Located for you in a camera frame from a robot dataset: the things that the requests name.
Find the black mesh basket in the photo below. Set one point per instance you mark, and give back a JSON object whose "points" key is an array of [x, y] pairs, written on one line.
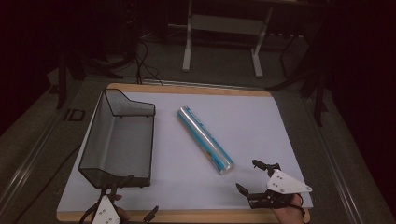
{"points": [[120, 140]]}

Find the small black bracket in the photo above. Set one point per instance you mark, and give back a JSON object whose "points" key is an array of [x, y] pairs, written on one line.
{"points": [[74, 114]]}

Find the white table mat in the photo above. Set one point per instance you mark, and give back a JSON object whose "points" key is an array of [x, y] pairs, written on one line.
{"points": [[249, 130]]}

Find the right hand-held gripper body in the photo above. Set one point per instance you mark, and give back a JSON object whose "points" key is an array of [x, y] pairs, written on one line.
{"points": [[285, 183]]}

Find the blue plastic wrap roll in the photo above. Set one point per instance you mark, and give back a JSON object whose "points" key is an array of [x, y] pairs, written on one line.
{"points": [[204, 140]]}

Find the person's left hand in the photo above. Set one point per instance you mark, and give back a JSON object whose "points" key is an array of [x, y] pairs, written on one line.
{"points": [[123, 214]]}

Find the black stand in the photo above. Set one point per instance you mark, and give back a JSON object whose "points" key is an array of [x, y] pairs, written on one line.
{"points": [[63, 87], [319, 102]]}

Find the metal rail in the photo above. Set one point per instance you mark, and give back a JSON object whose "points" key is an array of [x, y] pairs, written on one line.
{"points": [[335, 169], [28, 165]]}

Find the person's right hand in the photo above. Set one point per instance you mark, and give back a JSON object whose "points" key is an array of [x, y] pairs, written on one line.
{"points": [[289, 216]]}

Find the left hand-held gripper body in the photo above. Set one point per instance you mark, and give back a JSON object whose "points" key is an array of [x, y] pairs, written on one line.
{"points": [[105, 213]]}

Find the white metal stand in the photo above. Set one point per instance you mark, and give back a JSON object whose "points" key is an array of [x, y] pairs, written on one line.
{"points": [[224, 24]]}

